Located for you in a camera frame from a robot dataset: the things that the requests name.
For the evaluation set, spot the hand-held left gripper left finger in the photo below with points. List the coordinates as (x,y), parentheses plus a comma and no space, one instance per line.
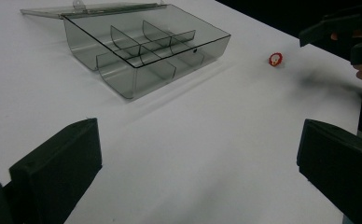
(58,168)

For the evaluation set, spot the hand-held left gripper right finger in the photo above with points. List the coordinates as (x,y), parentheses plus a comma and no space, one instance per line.
(341,161)

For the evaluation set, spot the small red round button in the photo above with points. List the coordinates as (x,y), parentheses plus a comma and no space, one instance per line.
(275,59)

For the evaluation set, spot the clear grey compartment box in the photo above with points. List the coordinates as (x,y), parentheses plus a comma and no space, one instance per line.
(145,46)

